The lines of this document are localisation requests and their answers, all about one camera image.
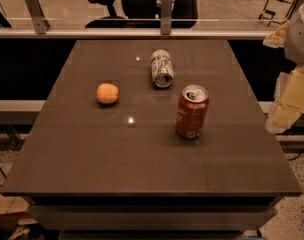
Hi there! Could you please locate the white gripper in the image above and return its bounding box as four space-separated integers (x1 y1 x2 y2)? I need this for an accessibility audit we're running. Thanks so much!
263 2 304 134

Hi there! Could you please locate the red coke can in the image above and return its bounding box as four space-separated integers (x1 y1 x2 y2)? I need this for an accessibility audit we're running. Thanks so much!
175 85 209 139

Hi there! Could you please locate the white green soda can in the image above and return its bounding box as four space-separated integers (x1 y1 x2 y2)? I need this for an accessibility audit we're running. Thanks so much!
151 50 174 88

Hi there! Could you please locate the black office chair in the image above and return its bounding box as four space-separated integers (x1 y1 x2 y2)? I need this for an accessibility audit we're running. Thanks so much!
85 0 198 28

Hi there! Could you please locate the orange fruit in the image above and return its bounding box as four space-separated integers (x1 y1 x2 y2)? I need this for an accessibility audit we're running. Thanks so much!
96 83 119 104

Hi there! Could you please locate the brown table cabinet base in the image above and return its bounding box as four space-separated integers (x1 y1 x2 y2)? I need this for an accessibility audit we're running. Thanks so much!
28 205 276 240

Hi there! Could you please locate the cardboard box on floor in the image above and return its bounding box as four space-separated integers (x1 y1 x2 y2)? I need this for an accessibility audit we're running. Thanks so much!
0 194 36 232

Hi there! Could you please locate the wooden stool frame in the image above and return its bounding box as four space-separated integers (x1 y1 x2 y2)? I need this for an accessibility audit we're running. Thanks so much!
258 0 297 26

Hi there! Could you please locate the middle metal railing bracket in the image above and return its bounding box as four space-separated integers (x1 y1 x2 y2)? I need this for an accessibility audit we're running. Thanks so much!
160 0 172 35

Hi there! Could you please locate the metal railing bracket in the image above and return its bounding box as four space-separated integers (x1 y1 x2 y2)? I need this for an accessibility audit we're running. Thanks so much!
24 0 50 34
160 0 172 35

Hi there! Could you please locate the left metal railing bracket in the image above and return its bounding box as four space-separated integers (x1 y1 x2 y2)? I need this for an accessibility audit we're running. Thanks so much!
24 0 50 34

